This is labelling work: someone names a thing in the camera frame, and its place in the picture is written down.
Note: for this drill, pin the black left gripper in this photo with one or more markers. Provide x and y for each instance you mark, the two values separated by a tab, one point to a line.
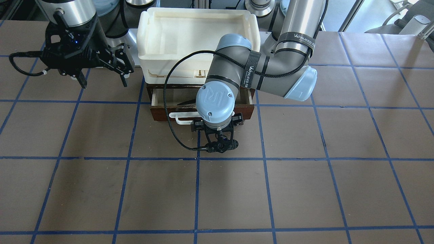
197	126

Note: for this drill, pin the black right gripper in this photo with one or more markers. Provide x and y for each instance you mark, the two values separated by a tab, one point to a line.
98	41

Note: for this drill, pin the wooden drawer with white handle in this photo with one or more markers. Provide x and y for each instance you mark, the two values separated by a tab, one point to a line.
216	105

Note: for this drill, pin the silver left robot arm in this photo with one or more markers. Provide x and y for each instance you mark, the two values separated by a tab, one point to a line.
285	72

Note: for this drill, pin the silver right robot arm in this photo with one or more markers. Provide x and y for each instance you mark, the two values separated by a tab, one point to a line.
68	13

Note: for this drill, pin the dark brown wooden cabinet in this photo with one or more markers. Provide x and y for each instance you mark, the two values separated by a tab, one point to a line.
151	87

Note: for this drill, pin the cream plastic tray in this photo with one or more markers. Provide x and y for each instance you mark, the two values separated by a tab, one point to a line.
166	35

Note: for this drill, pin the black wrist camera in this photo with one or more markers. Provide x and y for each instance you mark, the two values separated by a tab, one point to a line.
221	146

